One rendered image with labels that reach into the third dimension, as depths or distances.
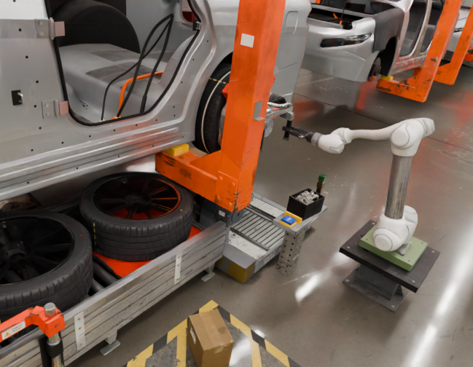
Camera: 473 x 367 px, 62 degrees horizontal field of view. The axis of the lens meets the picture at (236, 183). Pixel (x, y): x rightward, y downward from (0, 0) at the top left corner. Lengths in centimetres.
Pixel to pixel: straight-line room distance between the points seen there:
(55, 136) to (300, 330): 166
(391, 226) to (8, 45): 204
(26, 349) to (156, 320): 76
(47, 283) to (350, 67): 417
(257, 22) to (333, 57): 315
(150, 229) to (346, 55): 356
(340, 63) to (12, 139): 396
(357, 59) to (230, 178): 322
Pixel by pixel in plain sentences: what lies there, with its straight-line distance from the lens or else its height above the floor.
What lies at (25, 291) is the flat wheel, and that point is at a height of 50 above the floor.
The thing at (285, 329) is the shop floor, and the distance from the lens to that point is 242.
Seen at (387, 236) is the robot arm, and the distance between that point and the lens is 240.
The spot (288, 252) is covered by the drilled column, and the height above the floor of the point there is 18.
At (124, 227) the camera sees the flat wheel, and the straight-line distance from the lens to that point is 216.
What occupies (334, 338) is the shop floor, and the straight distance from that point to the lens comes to 247.
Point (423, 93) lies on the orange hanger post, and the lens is 602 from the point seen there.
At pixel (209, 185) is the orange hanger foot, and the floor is 62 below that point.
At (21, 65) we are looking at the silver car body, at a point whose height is 131.
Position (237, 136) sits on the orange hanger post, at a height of 98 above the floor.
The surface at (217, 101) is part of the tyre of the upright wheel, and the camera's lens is 256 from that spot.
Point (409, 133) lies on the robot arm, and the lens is 222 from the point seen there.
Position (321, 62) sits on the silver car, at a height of 92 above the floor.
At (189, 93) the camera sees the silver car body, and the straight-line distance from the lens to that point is 246.
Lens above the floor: 175
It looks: 28 degrees down
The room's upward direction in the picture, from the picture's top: 9 degrees clockwise
